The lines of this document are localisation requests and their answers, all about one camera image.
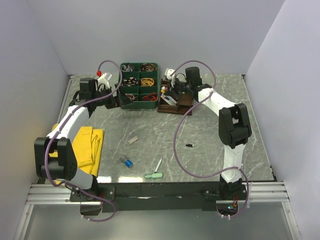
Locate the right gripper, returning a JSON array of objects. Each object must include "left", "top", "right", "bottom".
[{"left": 164, "top": 77, "right": 192, "bottom": 100}]

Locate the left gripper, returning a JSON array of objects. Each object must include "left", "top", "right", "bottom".
[{"left": 92, "top": 83, "right": 134, "bottom": 109}]

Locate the short blue pen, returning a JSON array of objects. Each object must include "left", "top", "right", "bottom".
[{"left": 162, "top": 95, "right": 178, "bottom": 104}]

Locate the orange capped white pen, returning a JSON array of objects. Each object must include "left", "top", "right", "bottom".
[{"left": 160, "top": 96, "right": 176, "bottom": 106}]

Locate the brown wooden desk organizer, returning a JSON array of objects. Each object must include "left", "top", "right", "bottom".
[{"left": 157, "top": 79, "right": 194, "bottom": 115}]

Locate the white marker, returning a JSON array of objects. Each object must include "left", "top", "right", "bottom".
[{"left": 154, "top": 157, "right": 163, "bottom": 173}]

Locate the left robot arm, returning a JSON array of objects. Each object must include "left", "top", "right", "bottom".
[{"left": 34, "top": 77, "right": 133, "bottom": 201}]

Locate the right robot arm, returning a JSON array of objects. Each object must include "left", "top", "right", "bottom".
[{"left": 173, "top": 66, "right": 252, "bottom": 199}]

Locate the green compartment tray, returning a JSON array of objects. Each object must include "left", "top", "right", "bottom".
[{"left": 119, "top": 62, "right": 160, "bottom": 110}]

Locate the small grey eraser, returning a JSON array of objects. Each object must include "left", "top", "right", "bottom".
[{"left": 128, "top": 136, "right": 139, "bottom": 145}]

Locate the yellow cloth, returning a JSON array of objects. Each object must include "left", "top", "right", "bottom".
[{"left": 48, "top": 126, "right": 104, "bottom": 185}]

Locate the blue capped glue stick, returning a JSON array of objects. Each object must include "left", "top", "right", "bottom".
[{"left": 119, "top": 154, "right": 133, "bottom": 168}]

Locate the short mint green highlighter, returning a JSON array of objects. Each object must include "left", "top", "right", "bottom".
[{"left": 144, "top": 172, "right": 163, "bottom": 180}]

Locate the black base bar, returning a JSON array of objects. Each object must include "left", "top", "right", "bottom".
[{"left": 69, "top": 181, "right": 248, "bottom": 213}]

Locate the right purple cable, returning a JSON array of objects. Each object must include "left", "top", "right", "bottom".
[{"left": 169, "top": 59, "right": 251, "bottom": 219}]

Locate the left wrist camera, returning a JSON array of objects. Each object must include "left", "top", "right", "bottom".
[{"left": 96, "top": 70, "right": 113, "bottom": 89}]

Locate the aluminium rail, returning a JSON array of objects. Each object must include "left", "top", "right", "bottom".
[{"left": 25, "top": 182, "right": 290, "bottom": 205}]

